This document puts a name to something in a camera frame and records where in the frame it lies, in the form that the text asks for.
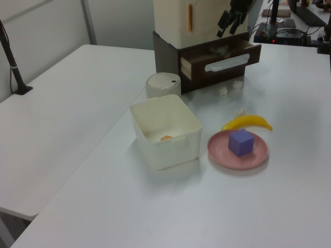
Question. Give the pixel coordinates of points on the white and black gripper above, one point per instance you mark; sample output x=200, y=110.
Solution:
x=240, y=5

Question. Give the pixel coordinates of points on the dark brown drawer cabinet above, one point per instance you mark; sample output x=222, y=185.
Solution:
x=165, y=59

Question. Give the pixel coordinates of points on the orange latch strip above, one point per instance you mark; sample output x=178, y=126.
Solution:
x=190, y=18

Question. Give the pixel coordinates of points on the wooden background desk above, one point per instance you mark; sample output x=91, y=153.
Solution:
x=276, y=13

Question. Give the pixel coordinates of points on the large cream storage box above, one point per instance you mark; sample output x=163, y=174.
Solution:
x=173, y=23

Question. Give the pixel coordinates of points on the black electronics box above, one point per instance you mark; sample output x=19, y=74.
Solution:
x=287, y=39

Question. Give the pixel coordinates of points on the crumpled white paper ball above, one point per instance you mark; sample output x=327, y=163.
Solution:
x=237, y=84
x=224, y=91
x=240, y=112

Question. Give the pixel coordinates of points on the small cream lidded bin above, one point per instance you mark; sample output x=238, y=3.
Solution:
x=161, y=86

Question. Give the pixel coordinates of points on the yellow banana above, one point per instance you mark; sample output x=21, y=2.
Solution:
x=248, y=121

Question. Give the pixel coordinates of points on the purple cube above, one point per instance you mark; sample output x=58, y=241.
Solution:
x=240, y=143

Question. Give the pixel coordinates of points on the pink plate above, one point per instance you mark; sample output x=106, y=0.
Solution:
x=219, y=152

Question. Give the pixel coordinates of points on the toasted bread piece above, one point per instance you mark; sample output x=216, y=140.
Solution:
x=166, y=138

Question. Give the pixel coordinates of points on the cream open plastic box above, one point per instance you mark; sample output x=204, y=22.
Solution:
x=165, y=155

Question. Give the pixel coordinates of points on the black stand pole with clamp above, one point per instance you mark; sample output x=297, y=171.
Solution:
x=15, y=75

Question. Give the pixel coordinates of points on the black upright post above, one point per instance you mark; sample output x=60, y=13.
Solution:
x=275, y=10

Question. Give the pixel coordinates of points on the black clamp bracket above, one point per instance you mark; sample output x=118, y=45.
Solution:
x=323, y=44

